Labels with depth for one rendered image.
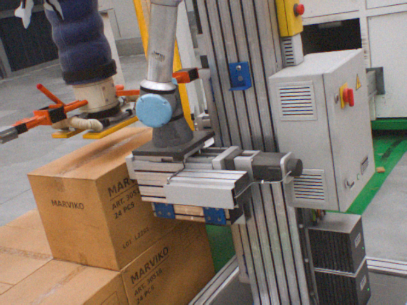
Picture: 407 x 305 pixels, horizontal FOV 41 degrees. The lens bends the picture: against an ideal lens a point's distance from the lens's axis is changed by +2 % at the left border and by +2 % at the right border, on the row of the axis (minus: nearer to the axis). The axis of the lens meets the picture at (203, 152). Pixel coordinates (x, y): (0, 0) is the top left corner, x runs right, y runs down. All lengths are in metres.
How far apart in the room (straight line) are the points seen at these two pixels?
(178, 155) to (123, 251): 0.56
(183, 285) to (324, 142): 1.11
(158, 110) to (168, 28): 0.26
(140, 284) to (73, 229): 0.36
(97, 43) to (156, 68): 0.56
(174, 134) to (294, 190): 0.46
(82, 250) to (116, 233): 0.21
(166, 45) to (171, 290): 1.21
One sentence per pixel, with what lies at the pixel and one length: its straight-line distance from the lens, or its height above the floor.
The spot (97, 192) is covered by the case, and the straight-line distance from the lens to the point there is 2.05.
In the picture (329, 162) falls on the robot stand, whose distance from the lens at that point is 1.76.
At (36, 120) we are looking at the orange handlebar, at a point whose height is 1.19.
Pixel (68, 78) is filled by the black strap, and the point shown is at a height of 1.29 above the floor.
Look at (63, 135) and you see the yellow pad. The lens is 2.29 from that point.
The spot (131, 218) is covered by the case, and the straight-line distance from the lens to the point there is 2.20.
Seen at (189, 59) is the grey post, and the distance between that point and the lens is 5.93.
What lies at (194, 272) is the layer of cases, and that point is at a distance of 2.60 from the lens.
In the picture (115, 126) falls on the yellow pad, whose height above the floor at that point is 1.07.
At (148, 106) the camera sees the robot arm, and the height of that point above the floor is 1.22.
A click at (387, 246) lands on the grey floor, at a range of 3.14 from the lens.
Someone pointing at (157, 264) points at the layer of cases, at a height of 0.45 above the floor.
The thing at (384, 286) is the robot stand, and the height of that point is 0.21.
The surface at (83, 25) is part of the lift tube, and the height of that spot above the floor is 1.48.
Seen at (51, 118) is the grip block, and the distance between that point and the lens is 2.11.
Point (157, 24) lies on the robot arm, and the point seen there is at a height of 1.46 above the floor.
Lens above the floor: 1.57
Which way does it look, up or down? 18 degrees down
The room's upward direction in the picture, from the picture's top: 11 degrees counter-clockwise
